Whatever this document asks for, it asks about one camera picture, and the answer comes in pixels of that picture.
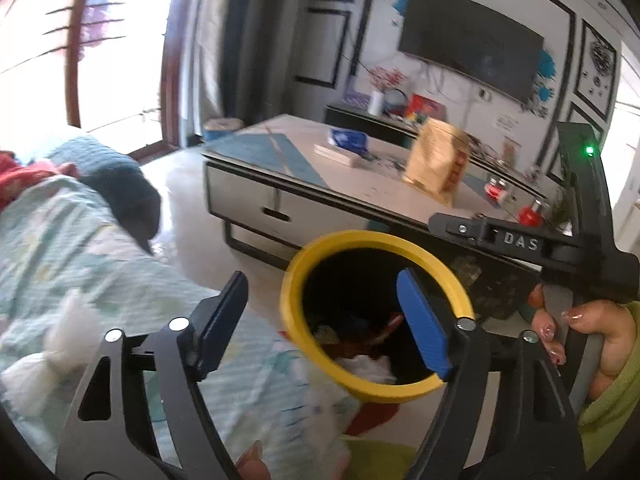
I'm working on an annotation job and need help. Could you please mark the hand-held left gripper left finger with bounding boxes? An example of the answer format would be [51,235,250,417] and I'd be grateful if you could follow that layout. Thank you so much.
[55,270,249,480]

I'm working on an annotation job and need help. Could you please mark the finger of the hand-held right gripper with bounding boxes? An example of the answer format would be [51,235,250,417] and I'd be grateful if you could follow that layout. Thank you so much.
[429,212,488,241]

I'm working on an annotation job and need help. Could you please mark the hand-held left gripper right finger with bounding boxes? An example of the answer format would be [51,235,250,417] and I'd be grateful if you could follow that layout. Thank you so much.
[396,267,585,480]

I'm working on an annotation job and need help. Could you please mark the yellow rimmed trash bin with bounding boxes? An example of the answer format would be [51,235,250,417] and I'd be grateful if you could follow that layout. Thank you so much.
[280,230,476,441]

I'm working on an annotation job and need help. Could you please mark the person's right hand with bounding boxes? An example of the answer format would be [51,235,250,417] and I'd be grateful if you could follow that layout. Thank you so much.
[529,284,637,392]

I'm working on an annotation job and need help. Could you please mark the person's left hand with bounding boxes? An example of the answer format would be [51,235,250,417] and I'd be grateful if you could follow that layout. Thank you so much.
[234,439,275,480]

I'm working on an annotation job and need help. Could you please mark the tan paper snack bag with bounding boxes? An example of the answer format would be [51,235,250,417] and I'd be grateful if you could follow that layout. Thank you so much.
[402,117,471,206]

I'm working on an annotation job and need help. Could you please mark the red bottle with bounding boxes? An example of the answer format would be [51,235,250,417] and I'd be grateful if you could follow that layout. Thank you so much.
[517,200,548,228]

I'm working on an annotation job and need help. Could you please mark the cartoon cat printed bedsheet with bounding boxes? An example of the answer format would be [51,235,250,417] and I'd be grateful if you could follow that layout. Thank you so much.
[0,175,351,461]

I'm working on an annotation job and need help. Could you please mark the red picture card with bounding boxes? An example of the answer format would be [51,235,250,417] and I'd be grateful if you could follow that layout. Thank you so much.
[407,94,446,126]

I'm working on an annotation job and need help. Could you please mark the blue tissue packet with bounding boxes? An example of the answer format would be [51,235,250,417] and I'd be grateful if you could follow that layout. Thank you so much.
[330,129,368,153]

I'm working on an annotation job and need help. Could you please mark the white coffee table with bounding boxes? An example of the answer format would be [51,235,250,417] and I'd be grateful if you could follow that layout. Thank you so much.
[202,114,551,321]

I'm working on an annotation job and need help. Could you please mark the round table mirror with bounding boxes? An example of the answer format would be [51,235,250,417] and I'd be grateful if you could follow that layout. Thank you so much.
[385,89,408,117]

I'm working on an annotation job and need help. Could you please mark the black television cabinet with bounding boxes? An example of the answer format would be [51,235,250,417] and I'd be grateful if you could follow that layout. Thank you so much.
[325,102,551,196]

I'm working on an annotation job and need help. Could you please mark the blue quilted blanket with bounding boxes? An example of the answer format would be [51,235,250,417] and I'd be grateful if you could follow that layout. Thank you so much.
[50,135,162,256]

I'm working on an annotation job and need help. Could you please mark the pale blue round stool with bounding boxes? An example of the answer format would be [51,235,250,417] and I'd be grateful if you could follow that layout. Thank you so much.
[205,117,246,143]

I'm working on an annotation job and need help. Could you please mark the grey standing air conditioner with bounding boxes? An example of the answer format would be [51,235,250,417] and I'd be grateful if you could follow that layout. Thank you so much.
[235,0,306,126]

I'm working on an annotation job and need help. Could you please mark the red flower print blanket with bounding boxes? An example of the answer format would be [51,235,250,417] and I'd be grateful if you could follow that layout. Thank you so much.
[0,150,57,211]

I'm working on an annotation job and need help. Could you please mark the white and blue curtain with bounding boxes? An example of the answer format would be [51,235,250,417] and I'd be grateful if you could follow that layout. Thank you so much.
[165,0,238,136]

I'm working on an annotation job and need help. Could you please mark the wooden framed balcony door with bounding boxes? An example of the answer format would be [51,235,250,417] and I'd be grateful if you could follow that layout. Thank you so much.
[0,0,187,161]

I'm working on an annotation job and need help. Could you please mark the black wall television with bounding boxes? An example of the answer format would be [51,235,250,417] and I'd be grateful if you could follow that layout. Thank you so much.
[397,0,546,106]

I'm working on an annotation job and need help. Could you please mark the black ornament wall picture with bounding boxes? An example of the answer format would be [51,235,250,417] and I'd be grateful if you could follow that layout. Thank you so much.
[575,20,619,121]

